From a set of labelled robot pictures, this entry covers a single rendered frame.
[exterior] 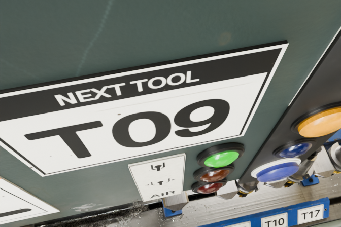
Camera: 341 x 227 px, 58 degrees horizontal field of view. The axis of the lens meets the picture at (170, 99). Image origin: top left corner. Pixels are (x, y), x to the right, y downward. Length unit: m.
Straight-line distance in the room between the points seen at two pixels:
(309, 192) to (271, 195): 0.12
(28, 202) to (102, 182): 0.04
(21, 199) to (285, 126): 0.15
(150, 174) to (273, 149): 0.07
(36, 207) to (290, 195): 0.92
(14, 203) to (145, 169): 0.08
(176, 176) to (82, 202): 0.07
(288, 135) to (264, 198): 0.86
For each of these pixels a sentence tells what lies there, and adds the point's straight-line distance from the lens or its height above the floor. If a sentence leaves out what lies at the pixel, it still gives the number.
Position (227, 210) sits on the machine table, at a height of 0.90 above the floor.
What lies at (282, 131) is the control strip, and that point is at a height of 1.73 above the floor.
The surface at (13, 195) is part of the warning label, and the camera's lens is 0.19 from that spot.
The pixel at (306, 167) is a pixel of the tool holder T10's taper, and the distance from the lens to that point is 0.70.
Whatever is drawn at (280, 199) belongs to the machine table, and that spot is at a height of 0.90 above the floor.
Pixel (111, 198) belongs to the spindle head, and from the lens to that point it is 0.22.
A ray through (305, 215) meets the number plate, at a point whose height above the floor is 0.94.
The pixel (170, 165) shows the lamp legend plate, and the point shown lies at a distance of 0.17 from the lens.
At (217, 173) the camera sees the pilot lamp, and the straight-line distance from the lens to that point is 0.20.
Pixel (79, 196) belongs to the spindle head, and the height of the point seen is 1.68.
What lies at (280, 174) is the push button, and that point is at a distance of 0.23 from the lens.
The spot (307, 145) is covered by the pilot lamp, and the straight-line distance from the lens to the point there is 0.20.
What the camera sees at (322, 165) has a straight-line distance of 0.77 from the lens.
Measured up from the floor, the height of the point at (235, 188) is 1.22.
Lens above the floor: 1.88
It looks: 60 degrees down
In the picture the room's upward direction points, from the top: 1 degrees counter-clockwise
